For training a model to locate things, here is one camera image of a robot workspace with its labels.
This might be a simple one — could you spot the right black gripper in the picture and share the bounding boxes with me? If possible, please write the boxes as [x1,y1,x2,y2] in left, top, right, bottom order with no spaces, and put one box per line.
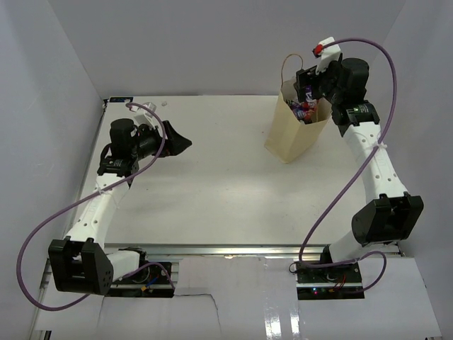
[295,58,345,106]

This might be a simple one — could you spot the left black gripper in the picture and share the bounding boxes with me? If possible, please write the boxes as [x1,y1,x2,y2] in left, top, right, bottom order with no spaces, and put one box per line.
[130,121,191,161]

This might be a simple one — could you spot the purple white snack pouch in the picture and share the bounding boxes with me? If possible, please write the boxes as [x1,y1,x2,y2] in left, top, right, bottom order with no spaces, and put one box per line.
[294,85,318,124]

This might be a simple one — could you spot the large blue purple snack bag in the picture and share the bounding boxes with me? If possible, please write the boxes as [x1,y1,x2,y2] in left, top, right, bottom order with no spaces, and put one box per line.
[286,100,303,115]

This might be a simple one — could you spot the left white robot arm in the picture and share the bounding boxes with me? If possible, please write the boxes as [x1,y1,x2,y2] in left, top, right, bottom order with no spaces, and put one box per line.
[48,118,192,295]

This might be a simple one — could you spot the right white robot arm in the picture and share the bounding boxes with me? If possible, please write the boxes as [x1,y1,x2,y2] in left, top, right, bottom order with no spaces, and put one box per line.
[294,58,424,283]

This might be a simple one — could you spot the tan paper bag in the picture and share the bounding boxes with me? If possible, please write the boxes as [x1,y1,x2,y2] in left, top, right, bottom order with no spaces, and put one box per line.
[264,74,331,164]

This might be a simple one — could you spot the black XDOF label sticker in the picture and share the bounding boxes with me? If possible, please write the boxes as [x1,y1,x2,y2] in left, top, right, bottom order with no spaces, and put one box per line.
[109,97,133,103]

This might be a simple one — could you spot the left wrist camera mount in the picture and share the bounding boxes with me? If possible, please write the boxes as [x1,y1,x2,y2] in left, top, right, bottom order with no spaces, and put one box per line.
[134,102,157,129]

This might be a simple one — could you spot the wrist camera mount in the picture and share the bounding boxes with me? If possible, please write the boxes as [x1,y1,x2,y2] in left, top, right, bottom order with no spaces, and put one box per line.
[134,102,157,129]
[313,37,341,74]

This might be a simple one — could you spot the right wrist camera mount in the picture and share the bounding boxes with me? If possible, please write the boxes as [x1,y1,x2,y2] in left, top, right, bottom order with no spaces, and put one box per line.
[313,37,341,74]

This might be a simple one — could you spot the aluminium table frame rail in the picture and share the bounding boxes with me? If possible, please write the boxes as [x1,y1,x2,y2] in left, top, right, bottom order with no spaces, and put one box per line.
[62,242,401,259]

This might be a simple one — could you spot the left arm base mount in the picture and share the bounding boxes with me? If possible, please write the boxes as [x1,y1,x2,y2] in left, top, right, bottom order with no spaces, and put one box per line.
[106,261,177,298]

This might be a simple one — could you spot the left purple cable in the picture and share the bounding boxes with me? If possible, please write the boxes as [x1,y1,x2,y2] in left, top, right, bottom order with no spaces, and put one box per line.
[16,102,167,312]

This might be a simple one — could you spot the purple cable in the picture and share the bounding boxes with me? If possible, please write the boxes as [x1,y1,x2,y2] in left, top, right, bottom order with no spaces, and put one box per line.
[16,102,167,312]
[299,37,398,293]

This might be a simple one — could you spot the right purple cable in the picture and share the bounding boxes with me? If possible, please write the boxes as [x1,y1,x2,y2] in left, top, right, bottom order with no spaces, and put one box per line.
[299,37,398,293]

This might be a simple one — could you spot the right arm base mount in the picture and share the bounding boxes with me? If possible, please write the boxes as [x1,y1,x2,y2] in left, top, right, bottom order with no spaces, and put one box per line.
[288,262,365,301]

